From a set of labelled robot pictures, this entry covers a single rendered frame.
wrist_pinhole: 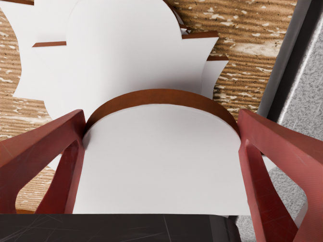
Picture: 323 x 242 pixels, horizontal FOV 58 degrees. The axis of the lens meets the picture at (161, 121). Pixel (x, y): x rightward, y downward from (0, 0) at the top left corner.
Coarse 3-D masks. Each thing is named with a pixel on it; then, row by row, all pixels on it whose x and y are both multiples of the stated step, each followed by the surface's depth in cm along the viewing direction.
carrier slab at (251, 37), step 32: (32, 0) 22; (192, 0) 22; (224, 0) 22; (256, 0) 22; (288, 0) 22; (0, 32) 24; (192, 32) 24; (224, 32) 24; (256, 32) 24; (0, 64) 25; (256, 64) 25; (0, 96) 27; (224, 96) 27; (256, 96) 27; (0, 128) 29; (32, 128) 29
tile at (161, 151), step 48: (144, 96) 11; (192, 96) 11; (96, 144) 12; (144, 144) 12; (192, 144) 12; (240, 144) 12; (96, 192) 16; (144, 192) 16; (192, 192) 16; (240, 192) 16
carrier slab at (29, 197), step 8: (48, 168) 33; (40, 176) 34; (48, 176) 34; (32, 184) 34; (40, 184) 34; (48, 184) 34; (24, 192) 35; (32, 192) 35; (40, 192) 35; (16, 200) 36; (24, 200) 36; (32, 200) 36; (40, 200) 36; (16, 208) 37; (24, 208) 37; (32, 208) 37
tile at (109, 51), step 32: (96, 0) 17; (128, 0) 17; (160, 0) 17; (96, 32) 18; (128, 32) 18; (160, 32) 18; (64, 64) 19; (96, 64) 19; (128, 64) 19; (160, 64) 19; (192, 64) 19; (64, 96) 21; (96, 96) 20
